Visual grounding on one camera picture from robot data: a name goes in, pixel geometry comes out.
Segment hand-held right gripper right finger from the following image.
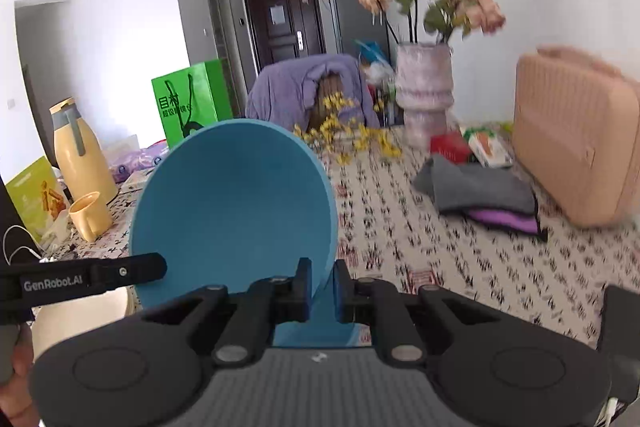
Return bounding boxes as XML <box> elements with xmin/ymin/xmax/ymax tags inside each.
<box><xmin>334</xmin><ymin>260</ymin><xmax>503</xmax><ymax>367</ymax></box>

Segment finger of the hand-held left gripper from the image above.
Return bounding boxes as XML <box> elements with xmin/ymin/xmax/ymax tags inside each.
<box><xmin>85</xmin><ymin>253</ymin><xmax>168</xmax><ymax>293</ymax></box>

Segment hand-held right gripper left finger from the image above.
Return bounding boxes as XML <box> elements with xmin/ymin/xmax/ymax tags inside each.
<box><xmin>131</xmin><ymin>258</ymin><xmax>313</xmax><ymax>368</ymax></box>

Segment cream plate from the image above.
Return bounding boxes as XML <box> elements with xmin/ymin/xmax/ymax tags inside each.
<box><xmin>32</xmin><ymin>289</ymin><xmax>135</xmax><ymax>355</ymax></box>

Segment blue bowl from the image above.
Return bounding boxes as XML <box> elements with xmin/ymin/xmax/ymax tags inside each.
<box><xmin>129</xmin><ymin>118</ymin><xmax>340</xmax><ymax>348</ymax></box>

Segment person's left hand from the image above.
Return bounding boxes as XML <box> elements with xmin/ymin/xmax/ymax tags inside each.
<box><xmin>0</xmin><ymin>324</ymin><xmax>42</xmax><ymax>427</ymax></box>

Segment yellow cup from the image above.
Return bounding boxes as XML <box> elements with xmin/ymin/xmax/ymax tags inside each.
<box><xmin>68</xmin><ymin>191</ymin><xmax>114</xmax><ymax>243</ymax></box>

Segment black paper bag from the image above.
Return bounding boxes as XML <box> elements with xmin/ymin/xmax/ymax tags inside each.
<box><xmin>0</xmin><ymin>179</ymin><xmax>25</xmax><ymax>265</ymax></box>

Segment yellow-green snack box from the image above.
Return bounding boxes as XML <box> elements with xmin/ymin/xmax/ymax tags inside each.
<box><xmin>2</xmin><ymin>155</ymin><xmax>71</xmax><ymax>245</ymax></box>

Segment purple tissue pack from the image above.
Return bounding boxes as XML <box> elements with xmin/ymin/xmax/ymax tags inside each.
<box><xmin>107</xmin><ymin>134</ymin><xmax>171</xmax><ymax>184</ymax></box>

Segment yellow thermos jug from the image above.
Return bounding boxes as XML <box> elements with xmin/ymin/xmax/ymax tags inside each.
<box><xmin>49</xmin><ymin>98</ymin><xmax>120</xmax><ymax>204</ymax></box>

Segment yellow flower branch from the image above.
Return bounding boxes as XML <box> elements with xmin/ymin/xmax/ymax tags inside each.
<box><xmin>292</xmin><ymin>92</ymin><xmax>403</xmax><ymax>166</ymax></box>

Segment grey folded cloth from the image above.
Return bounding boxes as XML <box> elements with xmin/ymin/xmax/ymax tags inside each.
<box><xmin>411</xmin><ymin>154</ymin><xmax>538</xmax><ymax>215</ymax></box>

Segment red box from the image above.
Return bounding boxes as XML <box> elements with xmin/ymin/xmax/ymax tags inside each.
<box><xmin>430</xmin><ymin>133</ymin><xmax>473</xmax><ymax>165</ymax></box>

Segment purple folded cloth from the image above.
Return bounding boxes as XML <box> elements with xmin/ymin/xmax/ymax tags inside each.
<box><xmin>467</xmin><ymin>206</ymin><xmax>549</xmax><ymax>243</ymax></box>

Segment green paper bag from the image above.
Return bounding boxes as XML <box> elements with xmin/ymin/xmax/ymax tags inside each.
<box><xmin>151</xmin><ymin>59</ymin><xmax>241</xmax><ymax>150</ymax></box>

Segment wooden chair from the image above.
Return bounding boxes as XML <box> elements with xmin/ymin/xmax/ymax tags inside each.
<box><xmin>310</xmin><ymin>74</ymin><xmax>362</xmax><ymax>128</ymax></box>

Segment chair with purple jacket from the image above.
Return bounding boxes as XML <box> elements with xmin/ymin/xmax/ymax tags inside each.
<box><xmin>245</xmin><ymin>53</ymin><xmax>381</xmax><ymax>132</ymax></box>

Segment white and green packet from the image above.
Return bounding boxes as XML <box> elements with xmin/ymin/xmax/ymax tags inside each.
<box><xmin>462</xmin><ymin>127</ymin><xmax>516</xmax><ymax>168</ymax></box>

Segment pink textured vase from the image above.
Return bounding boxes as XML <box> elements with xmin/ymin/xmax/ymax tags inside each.
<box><xmin>395</xmin><ymin>43</ymin><xmax>455</xmax><ymax>150</ymax></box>

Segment blue and white plastic bags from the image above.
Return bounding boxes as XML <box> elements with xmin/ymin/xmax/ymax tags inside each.
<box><xmin>356</xmin><ymin>39</ymin><xmax>398</xmax><ymax>84</ymax></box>

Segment dark entrance door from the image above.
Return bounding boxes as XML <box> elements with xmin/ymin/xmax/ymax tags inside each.
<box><xmin>242</xmin><ymin>0</ymin><xmax>326</xmax><ymax>78</ymax></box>

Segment grey refrigerator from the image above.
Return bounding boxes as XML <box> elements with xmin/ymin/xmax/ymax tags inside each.
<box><xmin>324</xmin><ymin>0</ymin><xmax>401</xmax><ymax>58</ymax></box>

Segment pink suitcase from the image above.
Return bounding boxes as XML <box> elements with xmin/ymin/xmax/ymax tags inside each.
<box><xmin>513</xmin><ymin>46</ymin><xmax>640</xmax><ymax>229</ymax></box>

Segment black object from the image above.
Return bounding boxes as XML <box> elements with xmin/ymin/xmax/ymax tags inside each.
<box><xmin>597</xmin><ymin>285</ymin><xmax>640</xmax><ymax>408</ymax></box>

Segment white cable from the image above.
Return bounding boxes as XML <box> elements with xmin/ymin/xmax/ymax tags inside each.
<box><xmin>2</xmin><ymin>224</ymin><xmax>57</xmax><ymax>266</ymax></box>

